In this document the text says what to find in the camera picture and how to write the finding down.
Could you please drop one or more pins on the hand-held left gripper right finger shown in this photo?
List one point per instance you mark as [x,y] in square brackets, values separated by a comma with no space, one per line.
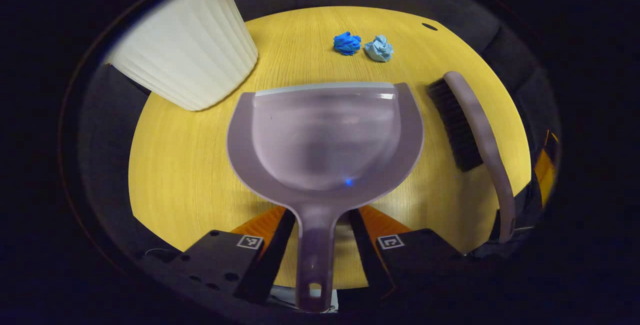
[370,260]

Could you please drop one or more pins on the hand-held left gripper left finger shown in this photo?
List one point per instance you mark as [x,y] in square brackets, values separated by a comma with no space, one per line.
[272,260]

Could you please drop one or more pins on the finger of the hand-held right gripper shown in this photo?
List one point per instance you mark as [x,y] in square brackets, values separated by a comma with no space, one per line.
[545,172]

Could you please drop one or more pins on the pale purple small broom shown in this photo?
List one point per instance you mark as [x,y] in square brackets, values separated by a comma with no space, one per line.
[487,140]

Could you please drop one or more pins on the pale purple dustpan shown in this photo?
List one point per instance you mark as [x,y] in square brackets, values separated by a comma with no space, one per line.
[325,145]

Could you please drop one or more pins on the light blue paper ball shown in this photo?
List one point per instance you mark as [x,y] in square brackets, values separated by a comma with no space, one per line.
[378,49]

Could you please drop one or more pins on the white ribbed garbage bin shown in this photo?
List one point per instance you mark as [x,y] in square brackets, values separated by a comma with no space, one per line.
[185,50]

